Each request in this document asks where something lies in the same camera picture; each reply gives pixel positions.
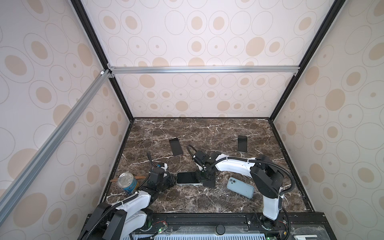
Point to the light blue case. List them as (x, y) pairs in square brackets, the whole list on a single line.
[(240, 188), (189, 184)]

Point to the blue drink can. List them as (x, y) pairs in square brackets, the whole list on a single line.
[(127, 182)]

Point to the black phone right rear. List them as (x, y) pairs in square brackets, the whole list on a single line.
[(242, 144)]

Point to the silver aluminium rail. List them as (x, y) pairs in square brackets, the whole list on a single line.
[(204, 70), (29, 173)]

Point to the silver aluminium rail rear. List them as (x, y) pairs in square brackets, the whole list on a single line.
[(204, 70)]

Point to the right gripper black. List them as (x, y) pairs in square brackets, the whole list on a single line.
[(207, 176)]

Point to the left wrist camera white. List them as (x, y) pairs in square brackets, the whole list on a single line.
[(163, 166)]

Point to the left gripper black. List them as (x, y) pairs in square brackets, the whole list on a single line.
[(169, 178)]

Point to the black frame post left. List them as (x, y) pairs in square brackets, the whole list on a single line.
[(96, 44)]

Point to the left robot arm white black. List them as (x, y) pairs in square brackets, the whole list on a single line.
[(126, 207)]

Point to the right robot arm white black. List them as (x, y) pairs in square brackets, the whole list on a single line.
[(272, 180)]

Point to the black phone left rear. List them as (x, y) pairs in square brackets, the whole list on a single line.
[(176, 147)]

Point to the silver aluminium rail left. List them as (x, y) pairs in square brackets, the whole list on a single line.
[(29, 173)]

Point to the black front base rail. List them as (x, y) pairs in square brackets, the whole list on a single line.
[(210, 226)]

